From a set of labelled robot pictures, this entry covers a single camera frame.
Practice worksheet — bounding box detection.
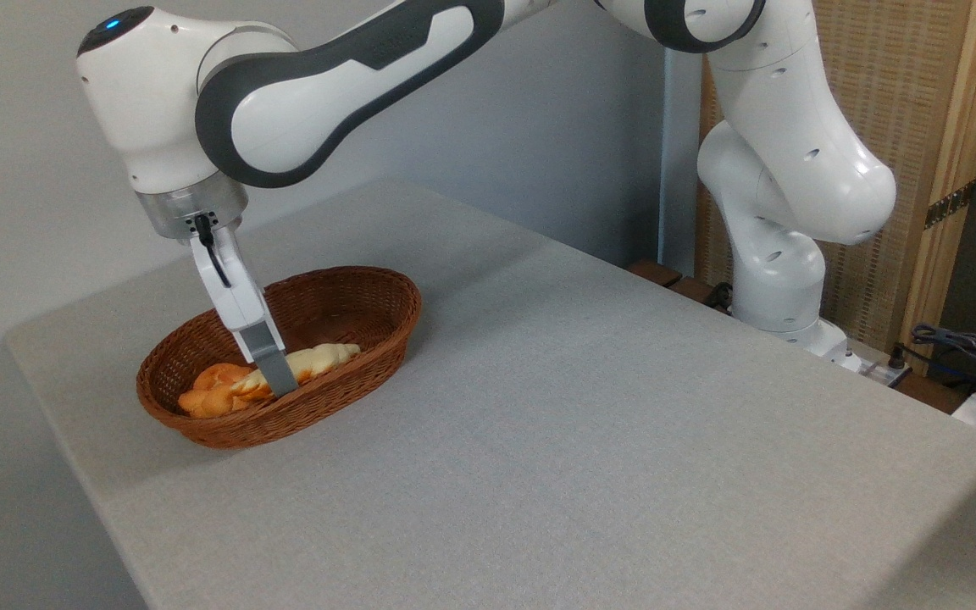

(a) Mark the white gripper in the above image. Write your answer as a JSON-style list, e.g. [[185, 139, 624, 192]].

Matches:
[[190, 226, 300, 400]]

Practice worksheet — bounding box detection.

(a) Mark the black screen hinge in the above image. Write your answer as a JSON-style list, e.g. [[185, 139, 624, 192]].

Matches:
[[924, 181, 976, 230]]

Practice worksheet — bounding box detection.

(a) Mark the wooden woven folding screen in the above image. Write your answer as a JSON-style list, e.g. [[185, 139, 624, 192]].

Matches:
[[696, 0, 976, 378]]

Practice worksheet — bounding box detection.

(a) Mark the pale braided bread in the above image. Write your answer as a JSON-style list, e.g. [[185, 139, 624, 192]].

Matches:
[[230, 342, 363, 402]]

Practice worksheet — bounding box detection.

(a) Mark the brown wicker basket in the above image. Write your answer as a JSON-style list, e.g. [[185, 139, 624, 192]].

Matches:
[[136, 266, 422, 450]]

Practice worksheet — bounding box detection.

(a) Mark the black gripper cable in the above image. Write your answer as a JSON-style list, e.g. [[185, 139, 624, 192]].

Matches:
[[192, 213, 233, 290]]

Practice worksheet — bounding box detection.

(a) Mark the orange croissant bread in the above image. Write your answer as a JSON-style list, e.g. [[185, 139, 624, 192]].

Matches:
[[178, 363, 257, 421]]

